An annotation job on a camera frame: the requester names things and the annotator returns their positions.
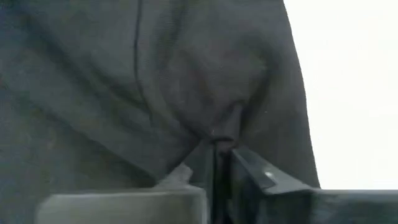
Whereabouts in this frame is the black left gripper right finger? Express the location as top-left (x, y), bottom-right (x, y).
top-left (229, 147), bottom-right (398, 224)

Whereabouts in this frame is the black garment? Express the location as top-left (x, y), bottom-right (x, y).
top-left (0, 0), bottom-right (321, 224)

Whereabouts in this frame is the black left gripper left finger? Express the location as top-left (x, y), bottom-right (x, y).
top-left (34, 139), bottom-right (215, 224)

